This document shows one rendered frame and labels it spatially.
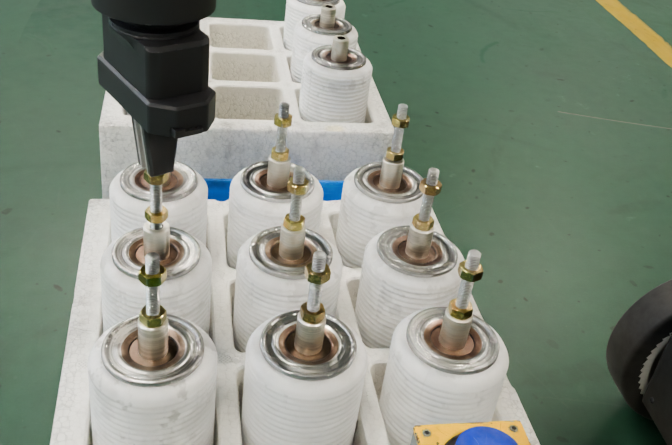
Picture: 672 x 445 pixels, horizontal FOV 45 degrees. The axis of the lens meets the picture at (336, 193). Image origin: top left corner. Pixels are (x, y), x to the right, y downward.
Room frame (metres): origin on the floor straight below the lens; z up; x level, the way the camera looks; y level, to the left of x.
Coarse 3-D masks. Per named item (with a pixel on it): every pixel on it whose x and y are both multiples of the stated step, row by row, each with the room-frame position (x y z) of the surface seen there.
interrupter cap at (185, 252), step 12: (120, 240) 0.56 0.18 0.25; (132, 240) 0.57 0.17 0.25; (180, 240) 0.58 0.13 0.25; (192, 240) 0.58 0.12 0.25; (120, 252) 0.55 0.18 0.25; (132, 252) 0.55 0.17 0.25; (180, 252) 0.56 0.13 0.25; (192, 252) 0.56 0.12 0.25; (120, 264) 0.53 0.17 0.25; (132, 264) 0.53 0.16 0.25; (168, 264) 0.54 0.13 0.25; (180, 264) 0.54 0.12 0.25; (192, 264) 0.54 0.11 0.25; (132, 276) 0.52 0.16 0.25; (168, 276) 0.52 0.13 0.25; (180, 276) 0.53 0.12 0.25
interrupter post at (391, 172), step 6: (384, 156) 0.73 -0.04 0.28; (384, 162) 0.72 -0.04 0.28; (390, 162) 0.72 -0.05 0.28; (396, 162) 0.72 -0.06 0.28; (402, 162) 0.72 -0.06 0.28; (384, 168) 0.72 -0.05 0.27; (390, 168) 0.71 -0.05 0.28; (396, 168) 0.72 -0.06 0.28; (402, 168) 0.72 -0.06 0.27; (384, 174) 0.72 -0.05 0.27; (390, 174) 0.71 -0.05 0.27; (396, 174) 0.72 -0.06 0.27; (384, 180) 0.72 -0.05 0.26; (390, 180) 0.71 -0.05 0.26; (396, 180) 0.72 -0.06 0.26; (384, 186) 0.72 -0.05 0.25; (390, 186) 0.71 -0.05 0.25; (396, 186) 0.72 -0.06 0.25
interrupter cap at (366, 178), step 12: (360, 168) 0.74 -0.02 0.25; (372, 168) 0.75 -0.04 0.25; (408, 168) 0.75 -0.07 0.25; (360, 180) 0.72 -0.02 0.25; (372, 180) 0.72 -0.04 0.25; (408, 180) 0.73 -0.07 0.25; (420, 180) 0.73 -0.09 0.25; (372, 192) 0.70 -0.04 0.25; (384, 192) 0.70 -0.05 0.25; (396, 192) 0.71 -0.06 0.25; (408, 192) 0.71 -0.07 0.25; (420, 192) 0.71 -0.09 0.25
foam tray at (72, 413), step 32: (96, 224) 0.68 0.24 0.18; (224, 224) 0.73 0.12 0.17; (320, 224) 0.74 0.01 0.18; (96, 256) 0.63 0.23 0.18; (224, 256) 0.66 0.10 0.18; (96, 288) 0.58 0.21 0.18; (224, 288) 0.61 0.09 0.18; (352, 288) 0.65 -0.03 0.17; (96, 320) 0.54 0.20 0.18; (224, 320) 0.56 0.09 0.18; (352, 320) 0.59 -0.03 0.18; (224, 352) 0.52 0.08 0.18; (384, 352) 0.55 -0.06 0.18; (64, 384) 0.46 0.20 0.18; (224, 384) 0.48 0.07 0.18; (64, 416) 0.43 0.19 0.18; (224, 416) 0.45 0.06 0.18; (512, 416) 0.49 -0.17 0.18
